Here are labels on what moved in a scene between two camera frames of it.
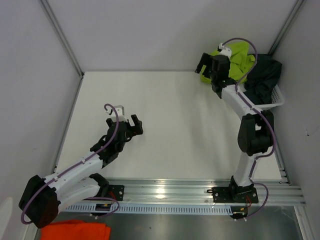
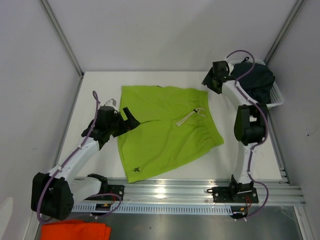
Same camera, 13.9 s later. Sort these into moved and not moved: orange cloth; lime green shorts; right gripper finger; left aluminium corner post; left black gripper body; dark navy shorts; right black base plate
Moved: lime green shorts; right gripper finger; dark navy shorts; left black gripper body
Not moved: right black base plate; orange cloth; left aluminium corner post
